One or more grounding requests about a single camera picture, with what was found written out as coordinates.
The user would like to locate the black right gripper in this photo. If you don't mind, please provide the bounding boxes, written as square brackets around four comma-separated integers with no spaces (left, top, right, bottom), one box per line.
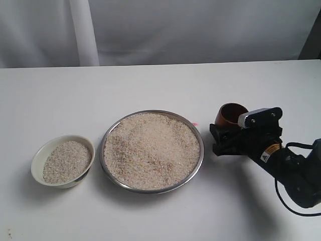
[210,107,282,161]

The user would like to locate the brown wooden cup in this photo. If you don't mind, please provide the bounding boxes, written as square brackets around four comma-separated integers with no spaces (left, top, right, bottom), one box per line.
[214,103,248,129]

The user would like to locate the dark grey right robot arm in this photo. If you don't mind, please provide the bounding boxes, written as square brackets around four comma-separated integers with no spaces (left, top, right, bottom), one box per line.
[210,103,320,208]

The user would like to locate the white rice grains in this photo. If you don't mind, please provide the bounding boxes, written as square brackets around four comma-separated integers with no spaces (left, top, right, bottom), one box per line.
[43,141,92,184]

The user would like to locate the white ceramic bowl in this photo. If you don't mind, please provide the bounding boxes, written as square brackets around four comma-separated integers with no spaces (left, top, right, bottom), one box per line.
[31,135,96,189]

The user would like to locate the white backdrop curtain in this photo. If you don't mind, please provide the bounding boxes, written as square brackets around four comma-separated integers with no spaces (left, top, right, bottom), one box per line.
[1,1,320,68]

